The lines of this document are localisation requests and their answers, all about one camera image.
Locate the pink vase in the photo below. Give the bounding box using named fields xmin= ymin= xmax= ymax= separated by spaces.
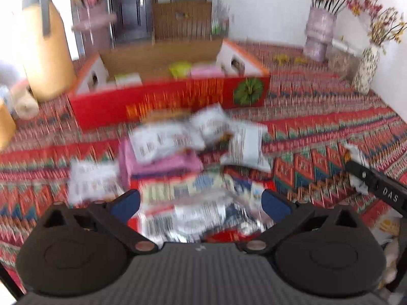
xmin=71 ymin=5 xmax=118 ymax=58

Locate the red cardboard box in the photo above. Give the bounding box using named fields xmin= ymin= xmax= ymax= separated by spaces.
xmin=67 ymin=37 xmax=271 ymax=131

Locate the clear storage jar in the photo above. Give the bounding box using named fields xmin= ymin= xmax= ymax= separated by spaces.
xmin=327 ymin=38 xmax=363 ymax=81

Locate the pink snack packet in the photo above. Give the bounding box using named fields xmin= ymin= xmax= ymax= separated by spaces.
xmin=190 ymin=64 xmax=225 ymax=77
xmin=119 ymin=138 xmax=204 ymax=191

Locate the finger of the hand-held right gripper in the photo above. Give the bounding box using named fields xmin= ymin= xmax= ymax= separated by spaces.
xmin=346 ymin=161 xmax=379 ymax=194

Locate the yellow white flower bunch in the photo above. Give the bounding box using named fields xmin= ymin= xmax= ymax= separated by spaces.
xmin=367 ymin=6 xmax=407 ymax=54

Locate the pale purple textured vase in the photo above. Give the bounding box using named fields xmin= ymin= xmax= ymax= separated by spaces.
xmin=303 ymin=6 xmax=338 ymax=62

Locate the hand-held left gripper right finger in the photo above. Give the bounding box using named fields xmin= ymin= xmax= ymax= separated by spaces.
xmin=243 ymin=189 xmax=366 ymax=255

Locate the floral patterned vase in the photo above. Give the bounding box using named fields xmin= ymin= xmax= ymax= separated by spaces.
xmin=352 ymin=46 xmax=381 ymax=95

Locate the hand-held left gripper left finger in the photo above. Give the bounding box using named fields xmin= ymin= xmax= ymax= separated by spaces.
xmin=41 ymin=189 xmax=159 ymax=255

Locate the yellow mug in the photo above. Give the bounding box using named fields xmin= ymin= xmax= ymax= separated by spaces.
xmin=0 ymin=100 xmax=16 ymax=150

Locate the silver red snack packet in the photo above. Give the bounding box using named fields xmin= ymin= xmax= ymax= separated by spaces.
xmin=138 ymin=197 xmax=271 ymax=245

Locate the dried lavender bunch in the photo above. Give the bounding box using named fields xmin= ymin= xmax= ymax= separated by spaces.
xmin=211 ymin=0 xmax=231 ymax=37

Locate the yellow thermos jug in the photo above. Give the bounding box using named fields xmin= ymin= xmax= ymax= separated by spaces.
xmin=21 ymin=0 xmax=77 ymax=102

